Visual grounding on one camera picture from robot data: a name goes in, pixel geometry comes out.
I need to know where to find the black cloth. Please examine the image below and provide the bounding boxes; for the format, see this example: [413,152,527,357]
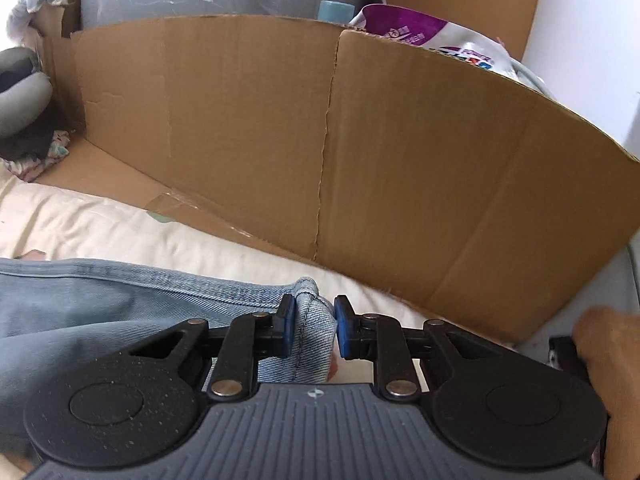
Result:
[0,115,61,161]

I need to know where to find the brown cardboard sheet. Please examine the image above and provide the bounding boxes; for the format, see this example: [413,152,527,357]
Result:
[35,14,640,343]

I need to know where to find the grey neck pillow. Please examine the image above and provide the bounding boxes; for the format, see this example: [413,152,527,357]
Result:
[0,47,53,141]

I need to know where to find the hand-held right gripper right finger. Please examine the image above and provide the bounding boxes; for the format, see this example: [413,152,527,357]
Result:
[333,295,496,403]

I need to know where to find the purple white refill packet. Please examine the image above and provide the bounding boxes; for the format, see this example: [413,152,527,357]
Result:
[347,4,556,101]

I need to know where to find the light blue bottle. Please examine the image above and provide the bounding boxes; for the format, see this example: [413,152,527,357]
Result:
[318,0,357,25]

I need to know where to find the pastel patterned cloth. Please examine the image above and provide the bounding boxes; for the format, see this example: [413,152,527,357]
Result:
[2,130,71,183]

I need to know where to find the light blue denim jeans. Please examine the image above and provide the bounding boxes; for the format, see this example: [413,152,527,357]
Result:
[0,257,336,476]

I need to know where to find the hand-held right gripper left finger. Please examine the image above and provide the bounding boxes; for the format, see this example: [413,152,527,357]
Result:
[127,294,297,402]

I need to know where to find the cream bear print bedsheet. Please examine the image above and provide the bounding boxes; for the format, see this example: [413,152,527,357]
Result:
[0,175,518,391]

